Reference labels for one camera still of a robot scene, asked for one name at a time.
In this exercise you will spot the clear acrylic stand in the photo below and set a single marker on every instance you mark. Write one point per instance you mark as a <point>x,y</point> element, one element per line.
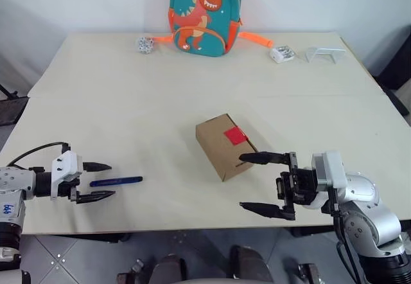
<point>324,54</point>

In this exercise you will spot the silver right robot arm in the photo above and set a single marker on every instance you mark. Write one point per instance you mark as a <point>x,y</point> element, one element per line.
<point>369,213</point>

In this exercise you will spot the black table frame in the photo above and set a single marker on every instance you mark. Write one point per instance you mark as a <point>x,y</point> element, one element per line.
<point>96,237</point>

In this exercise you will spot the teal dinosaur backpack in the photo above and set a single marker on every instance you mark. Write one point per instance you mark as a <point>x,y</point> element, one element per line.
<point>208,33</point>

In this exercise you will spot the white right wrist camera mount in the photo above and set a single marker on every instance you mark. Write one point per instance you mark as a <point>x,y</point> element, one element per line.
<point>330,171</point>

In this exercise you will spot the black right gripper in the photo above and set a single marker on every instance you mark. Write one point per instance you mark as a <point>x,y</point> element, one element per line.
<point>300,186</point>

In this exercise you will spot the dark rounded shape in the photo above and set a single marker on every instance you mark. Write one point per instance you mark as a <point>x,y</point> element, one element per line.
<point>250,268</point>
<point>170,271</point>

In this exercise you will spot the black stand leg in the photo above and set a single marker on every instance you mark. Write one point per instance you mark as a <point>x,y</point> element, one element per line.
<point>398,102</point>

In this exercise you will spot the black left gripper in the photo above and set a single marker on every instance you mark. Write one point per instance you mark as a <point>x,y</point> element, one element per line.
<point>69,191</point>

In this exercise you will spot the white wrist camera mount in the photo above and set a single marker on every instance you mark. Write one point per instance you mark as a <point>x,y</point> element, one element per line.
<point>65,168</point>
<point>330,171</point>

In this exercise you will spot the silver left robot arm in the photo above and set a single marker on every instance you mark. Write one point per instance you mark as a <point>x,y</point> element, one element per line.
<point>13,184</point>

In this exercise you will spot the black tripod leg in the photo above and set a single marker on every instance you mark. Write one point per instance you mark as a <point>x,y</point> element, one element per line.
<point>8,92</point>

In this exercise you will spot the black floor mat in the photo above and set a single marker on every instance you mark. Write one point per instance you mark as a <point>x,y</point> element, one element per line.
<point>11,112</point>

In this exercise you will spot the brown cardboard box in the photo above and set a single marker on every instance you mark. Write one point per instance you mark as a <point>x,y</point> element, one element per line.
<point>218,155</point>

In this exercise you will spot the black bulky object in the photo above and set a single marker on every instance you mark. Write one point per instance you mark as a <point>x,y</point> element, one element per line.
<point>396,59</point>

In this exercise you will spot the red tape patch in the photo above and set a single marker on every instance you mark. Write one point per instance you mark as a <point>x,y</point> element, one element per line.
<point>234,135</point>

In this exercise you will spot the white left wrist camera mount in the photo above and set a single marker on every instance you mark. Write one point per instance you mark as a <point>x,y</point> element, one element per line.
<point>65,168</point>

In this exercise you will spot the small metal bracket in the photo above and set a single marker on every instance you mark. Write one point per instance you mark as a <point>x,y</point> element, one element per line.
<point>309,272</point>
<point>131,272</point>

